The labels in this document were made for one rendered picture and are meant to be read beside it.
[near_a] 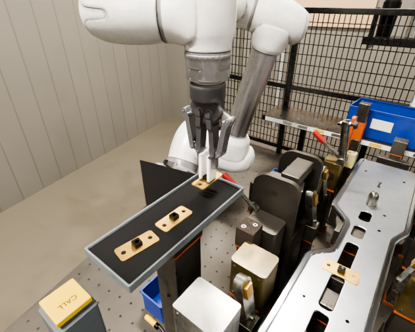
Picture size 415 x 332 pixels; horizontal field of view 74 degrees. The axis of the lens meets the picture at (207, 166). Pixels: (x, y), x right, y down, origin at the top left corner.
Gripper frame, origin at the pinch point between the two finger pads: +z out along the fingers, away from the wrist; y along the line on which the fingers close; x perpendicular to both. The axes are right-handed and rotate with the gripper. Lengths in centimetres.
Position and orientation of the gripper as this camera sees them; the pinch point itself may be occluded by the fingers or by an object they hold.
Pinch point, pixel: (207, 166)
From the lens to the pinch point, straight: 66.7
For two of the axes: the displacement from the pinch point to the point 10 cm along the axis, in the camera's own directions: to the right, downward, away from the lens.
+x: 5.9, -4.2, 6.9
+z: 0.0, 8.6, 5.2
